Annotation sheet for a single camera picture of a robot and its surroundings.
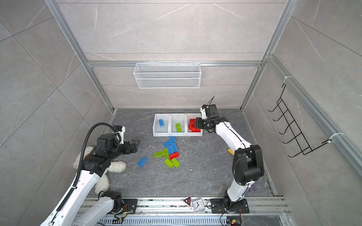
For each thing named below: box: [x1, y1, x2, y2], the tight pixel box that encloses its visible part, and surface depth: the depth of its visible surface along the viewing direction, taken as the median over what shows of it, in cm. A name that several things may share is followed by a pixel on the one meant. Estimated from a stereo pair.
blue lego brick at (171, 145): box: [163, 139, 178, 155], surface depth 97 cm
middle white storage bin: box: [169, 113, 187, 137], surface depth 106 cm
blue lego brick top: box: [169, 136, 177, 144], surface depth 100 cm
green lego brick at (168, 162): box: [164, 158, 175, 169], surface depth 90 cm
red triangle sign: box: [182, 195, 192, 207], surface depth 76 cm
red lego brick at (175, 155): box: [169, 151, 180, 161], surface depth 92 cm
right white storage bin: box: [185, 113, 204, 137], surface depth 103 cm
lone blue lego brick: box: [136, 156, 148, 169], surface depth 90 cm
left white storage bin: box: [152, 113, 171, 137], surface depth 106 cm
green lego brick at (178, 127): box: [175, 122, 182, 133], surface depth 106 cm
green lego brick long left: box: [153, 148, 170, 159], surface depth 93 cm
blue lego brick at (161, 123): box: [158, 119, 165, 128], surface depth 109 cm
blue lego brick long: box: [162, 139, 173, 147], surface depth 97 cm
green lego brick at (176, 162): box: [171, 157, 181, 168], surface depth 90 cm
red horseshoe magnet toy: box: [188, 118, 202, 133], surface depth 106 cm
